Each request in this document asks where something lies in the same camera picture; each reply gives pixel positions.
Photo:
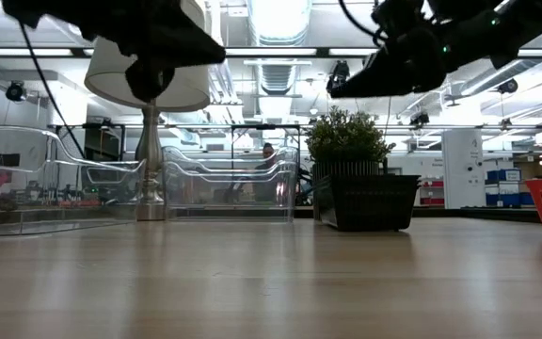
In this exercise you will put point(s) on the person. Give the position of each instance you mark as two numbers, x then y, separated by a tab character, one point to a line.
267	150

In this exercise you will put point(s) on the black aluminium table frame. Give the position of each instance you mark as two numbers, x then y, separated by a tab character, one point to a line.
478	214

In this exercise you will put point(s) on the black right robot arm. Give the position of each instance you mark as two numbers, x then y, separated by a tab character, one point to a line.
511	23

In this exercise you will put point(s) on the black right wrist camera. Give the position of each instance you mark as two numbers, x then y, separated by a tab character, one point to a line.
398	16

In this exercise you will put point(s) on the white column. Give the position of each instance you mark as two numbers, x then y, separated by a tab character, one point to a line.
461	160

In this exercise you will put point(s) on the small green potted plant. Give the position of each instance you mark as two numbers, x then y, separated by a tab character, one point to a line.
346	136

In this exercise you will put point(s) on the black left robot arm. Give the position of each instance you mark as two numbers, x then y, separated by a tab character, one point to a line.
45	11

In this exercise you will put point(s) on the white shade table lamp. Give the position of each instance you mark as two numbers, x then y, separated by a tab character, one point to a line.
191	87

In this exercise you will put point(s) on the dark shelf unit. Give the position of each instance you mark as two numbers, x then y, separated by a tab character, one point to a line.
104	141

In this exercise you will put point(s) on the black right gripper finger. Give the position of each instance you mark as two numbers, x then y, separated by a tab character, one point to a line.
384	89
374	70

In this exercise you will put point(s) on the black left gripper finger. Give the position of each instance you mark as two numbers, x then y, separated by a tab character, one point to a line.
188	40
196	59

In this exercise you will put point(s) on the red storage crate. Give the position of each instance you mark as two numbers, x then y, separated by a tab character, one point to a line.
433	201
433	183

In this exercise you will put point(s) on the blue storage crate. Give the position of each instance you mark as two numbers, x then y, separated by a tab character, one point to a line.
508	197
504	175

